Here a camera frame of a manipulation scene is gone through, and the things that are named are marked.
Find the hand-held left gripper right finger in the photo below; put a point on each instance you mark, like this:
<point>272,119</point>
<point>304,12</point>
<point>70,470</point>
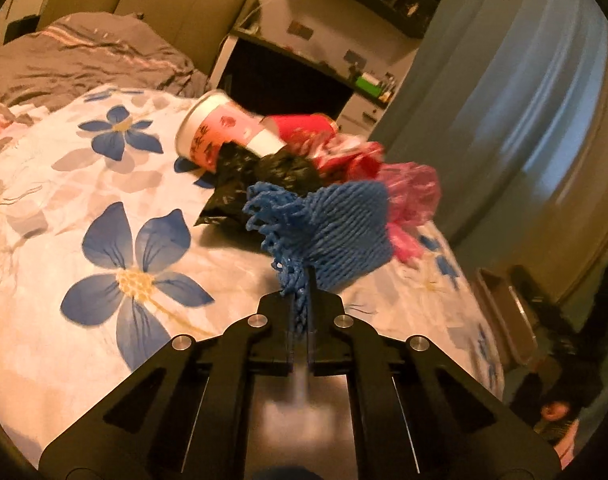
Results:
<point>329,330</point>

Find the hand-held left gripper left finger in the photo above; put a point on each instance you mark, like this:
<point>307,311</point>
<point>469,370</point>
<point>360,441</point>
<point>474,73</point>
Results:
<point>279,330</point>

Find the brown plastic bin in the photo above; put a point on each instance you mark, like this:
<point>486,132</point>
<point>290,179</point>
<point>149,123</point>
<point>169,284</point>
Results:
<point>503,320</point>

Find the blue foam net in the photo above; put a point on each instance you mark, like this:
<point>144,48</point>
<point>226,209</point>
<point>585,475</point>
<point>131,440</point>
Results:
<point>334,230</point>

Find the pink plastic bag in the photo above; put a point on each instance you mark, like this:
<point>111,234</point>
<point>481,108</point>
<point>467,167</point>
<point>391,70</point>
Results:
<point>413,195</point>

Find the black plastic bag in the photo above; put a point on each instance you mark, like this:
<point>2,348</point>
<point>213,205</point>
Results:
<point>279,170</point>

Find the red printed plastic bag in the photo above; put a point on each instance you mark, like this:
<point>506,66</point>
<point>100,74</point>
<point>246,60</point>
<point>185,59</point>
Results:
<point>354,165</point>

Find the red paper cup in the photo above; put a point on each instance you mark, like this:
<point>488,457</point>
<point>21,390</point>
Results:
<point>299,127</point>

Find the white red-print paper cup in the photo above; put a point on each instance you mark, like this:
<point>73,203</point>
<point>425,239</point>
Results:
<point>219,130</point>

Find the beige curtain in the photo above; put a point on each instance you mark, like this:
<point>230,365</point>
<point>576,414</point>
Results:
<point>583,185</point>

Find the dark desk with white cabinet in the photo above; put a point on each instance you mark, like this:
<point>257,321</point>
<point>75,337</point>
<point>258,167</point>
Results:
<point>284,85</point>

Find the green box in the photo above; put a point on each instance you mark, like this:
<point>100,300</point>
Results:
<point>367,85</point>

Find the blue curtain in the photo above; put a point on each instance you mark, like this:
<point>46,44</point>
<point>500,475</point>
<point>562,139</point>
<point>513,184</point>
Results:
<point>458,110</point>

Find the white blue-flower blanket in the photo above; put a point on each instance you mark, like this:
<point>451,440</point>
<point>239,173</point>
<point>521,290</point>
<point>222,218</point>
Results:
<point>59,185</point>

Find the brown padded headboard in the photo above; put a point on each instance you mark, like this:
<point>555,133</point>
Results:
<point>184,10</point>

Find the black bedside table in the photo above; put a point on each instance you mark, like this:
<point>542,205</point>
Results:
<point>21,27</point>

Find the grey wall outlet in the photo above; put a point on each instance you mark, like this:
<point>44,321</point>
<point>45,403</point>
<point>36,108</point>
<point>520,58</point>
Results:
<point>300,29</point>
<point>355,57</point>

